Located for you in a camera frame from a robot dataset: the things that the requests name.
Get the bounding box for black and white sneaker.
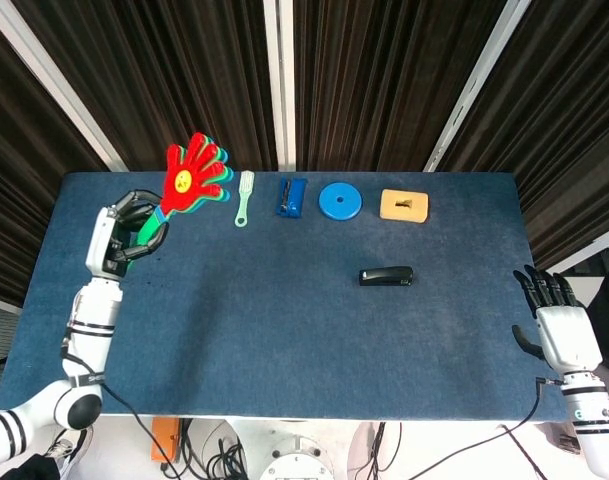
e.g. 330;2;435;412
46;427;93;471

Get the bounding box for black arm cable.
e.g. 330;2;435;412
378;375;565;476
58;339;185;480

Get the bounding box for orange box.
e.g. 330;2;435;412
151;417;181;464

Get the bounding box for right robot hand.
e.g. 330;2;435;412
512;265;603;374

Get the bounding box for black floor cable bundle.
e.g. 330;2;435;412
181;419;258;480

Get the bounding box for blue disc with hole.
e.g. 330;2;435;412
318;182;364;222

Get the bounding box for red and green hand clapper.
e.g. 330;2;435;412
135;132;234;251

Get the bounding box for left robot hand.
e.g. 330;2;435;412
85;188;170;279

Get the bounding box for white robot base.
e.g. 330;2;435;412
258;422;335;480

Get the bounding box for yellow sponge block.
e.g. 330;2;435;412
379;188;430;225

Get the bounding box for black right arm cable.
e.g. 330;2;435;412
378;375;565;476

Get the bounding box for black stapler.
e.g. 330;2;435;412
358;266;415;289

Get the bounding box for dark pleated curtain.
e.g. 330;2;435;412
0;0;609;309

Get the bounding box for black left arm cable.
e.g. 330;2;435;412
58;339;185;480

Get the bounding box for blue table cloth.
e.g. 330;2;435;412
0;172;578;424

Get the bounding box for white frame post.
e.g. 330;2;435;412
422;0;540;174
262;0;298;172
0;0;130;174

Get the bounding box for light green brush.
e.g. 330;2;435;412
233;170;256;229

